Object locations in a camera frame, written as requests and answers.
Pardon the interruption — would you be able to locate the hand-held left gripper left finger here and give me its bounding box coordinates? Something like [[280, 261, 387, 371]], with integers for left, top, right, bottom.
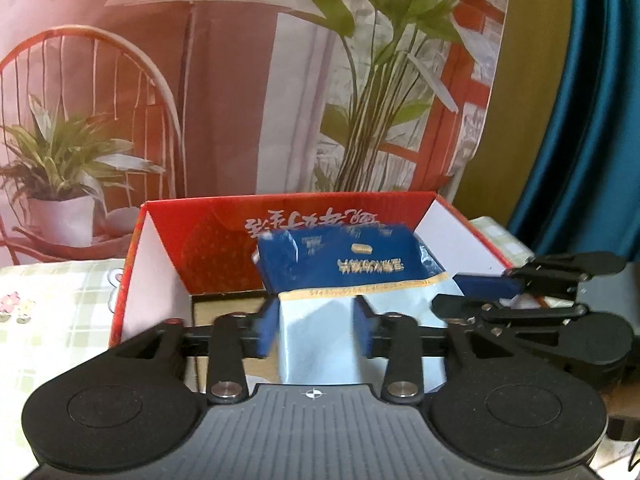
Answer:
[[112, 299, 280, 405]]

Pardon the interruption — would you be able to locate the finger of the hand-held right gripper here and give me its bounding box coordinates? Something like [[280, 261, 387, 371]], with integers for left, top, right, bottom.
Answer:
[[431, 294, 589, 325], [452, 252, 629, 302]]

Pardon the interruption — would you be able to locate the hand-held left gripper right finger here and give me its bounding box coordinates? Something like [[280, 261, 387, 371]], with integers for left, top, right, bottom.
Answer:
[[352, 296, 502, 405]]

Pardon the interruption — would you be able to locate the blue and silver packet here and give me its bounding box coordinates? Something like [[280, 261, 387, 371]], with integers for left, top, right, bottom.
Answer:
[[252, 222, 471, 386]]

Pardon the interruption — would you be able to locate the red strawberry print cardboard box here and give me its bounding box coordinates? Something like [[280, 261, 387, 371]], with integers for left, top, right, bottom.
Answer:
[[109, 191, 516, 396]]

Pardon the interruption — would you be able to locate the teal curtain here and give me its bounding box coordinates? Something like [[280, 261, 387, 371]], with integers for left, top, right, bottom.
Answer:
[[505, 0, 640, 265]]

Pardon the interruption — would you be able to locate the checked floral tablecloth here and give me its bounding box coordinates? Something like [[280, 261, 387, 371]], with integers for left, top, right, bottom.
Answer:
[[0, 216, 536, 480]]

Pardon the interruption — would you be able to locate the plant print wall poster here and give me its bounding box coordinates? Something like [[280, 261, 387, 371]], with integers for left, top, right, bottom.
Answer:
[[0, 0, 516, 267]]

